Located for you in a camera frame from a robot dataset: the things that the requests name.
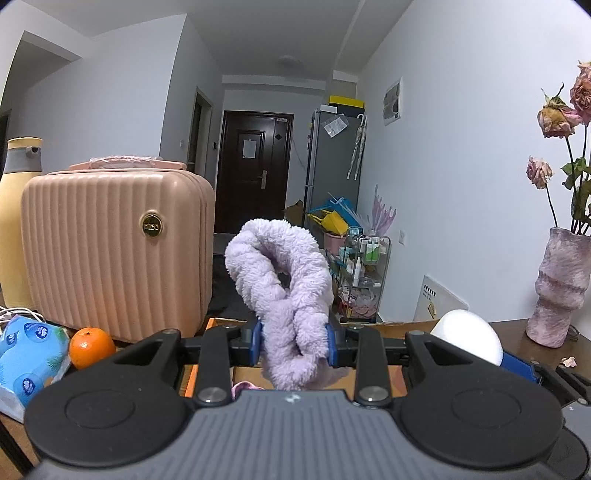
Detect pink textured vase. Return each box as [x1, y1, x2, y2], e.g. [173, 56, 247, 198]
[526, 226, 591, 348]

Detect blue tissue pack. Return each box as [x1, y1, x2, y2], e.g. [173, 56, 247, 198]
[0, 316, 71, 424]

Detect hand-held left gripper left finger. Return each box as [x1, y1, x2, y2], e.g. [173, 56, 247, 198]
[107, 322, 264, 408]

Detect white board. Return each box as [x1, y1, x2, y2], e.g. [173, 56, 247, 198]
[413, 274, 470, 324]

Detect clear plastic bag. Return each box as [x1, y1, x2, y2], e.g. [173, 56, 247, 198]
[322, 115, 350, 138]

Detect pink satin scrunchie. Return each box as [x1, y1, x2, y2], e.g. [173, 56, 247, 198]
[231, 380, 265, 398]

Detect yellow thermos bottle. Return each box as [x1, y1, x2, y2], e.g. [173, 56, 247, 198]
[0, 136, 45, 310]

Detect wire trolley rack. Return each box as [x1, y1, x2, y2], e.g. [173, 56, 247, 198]
[339, 234, 393, 322]

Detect white electrical panel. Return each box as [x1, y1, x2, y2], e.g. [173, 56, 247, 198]
[383, 78, 404, 127]

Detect grey refrigerator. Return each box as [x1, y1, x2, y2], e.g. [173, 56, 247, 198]
[304, 108, 366, 232]

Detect white charger cable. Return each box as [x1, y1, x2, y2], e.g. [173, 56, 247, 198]
[0, 306, 45, 331]

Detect pink bucket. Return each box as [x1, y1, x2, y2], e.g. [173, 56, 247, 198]
[324, 230, 347, 255]

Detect white folded umbrella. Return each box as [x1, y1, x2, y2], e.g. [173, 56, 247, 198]
[346, 114, 368, 181]

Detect purple feather decoration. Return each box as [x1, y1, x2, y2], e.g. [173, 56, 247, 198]
[371, 184, 397, 236]

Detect orange cardboard box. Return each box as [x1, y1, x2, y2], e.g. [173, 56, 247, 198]
[178, 317, 447, 398]

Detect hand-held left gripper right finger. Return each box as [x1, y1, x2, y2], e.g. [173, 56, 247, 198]
[325, 322, 481, 408]

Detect orange fruit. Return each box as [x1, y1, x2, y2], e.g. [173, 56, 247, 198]
[69, 327, 116, 370]

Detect purple fluffy headband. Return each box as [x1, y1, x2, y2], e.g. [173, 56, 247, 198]
[224, 219, 356, 392]

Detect dark entrance door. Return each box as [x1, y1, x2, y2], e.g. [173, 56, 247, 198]
[214, 110, 295, 235]

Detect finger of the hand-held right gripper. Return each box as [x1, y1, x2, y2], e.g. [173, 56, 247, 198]
[501, 350, 591, 408]

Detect pink ribbed suitcase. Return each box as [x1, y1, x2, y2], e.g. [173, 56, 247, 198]
[20, 159, 217, 343]

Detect dark cloth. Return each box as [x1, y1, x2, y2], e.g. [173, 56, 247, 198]
[209, 233, 260, 322]

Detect pink plastic packet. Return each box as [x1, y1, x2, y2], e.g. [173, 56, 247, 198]
[89, 155, 165, 168]

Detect open brown cardboard box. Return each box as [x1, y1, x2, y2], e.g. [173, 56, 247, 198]
[283, 199, 306, 227]

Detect dried pink roses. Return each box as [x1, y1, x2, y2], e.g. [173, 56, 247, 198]
[526, 59, 591, 236]

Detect white foam ball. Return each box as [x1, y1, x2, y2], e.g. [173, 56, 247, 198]
[429, 309, 504, 368]

